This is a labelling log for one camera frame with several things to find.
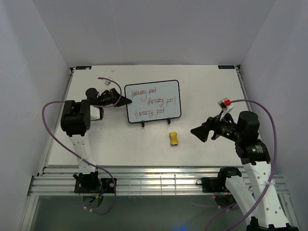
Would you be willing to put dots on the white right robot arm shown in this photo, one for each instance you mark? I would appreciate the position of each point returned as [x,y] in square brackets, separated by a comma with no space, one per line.
[260,204]

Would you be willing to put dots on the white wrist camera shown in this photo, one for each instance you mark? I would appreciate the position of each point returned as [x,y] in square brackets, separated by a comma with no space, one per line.
[226,106]
[108,81]

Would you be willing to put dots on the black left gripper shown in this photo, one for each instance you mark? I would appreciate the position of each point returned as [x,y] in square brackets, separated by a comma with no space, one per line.
[114,94]

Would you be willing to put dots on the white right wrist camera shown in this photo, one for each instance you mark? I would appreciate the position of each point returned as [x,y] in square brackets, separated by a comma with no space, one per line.
[226,106]

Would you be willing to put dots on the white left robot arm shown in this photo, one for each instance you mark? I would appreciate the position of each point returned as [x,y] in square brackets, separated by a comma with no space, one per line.
[76,121]

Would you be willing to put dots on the blue label top left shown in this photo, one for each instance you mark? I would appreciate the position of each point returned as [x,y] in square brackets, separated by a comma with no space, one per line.
[83,67]

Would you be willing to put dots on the blue label top right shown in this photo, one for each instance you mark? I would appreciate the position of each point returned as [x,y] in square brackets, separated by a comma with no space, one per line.
[226,67]

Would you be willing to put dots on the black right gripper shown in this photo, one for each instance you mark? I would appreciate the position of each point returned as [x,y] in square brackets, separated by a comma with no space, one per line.
[213,123]

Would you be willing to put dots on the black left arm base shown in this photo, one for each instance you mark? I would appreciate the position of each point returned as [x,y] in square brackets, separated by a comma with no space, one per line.
[92,183]

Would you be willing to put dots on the small black-framed whiteboard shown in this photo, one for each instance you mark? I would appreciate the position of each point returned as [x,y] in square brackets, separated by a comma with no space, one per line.
[153,101]

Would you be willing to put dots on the black wire whiteboard stand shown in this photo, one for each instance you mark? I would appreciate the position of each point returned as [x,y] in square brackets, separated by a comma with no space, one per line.
[157,121]

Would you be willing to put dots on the blue label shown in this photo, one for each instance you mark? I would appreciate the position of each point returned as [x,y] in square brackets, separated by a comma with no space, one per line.
[226,67]
[83,67]

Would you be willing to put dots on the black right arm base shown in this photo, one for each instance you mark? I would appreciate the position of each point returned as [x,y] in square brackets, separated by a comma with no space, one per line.
[211,184]

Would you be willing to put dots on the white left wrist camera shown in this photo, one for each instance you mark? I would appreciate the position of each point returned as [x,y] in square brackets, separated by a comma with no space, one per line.
[108,81]

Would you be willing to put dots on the yellow bone-shaped eraser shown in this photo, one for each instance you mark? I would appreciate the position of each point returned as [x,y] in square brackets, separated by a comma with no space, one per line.
[173,138]

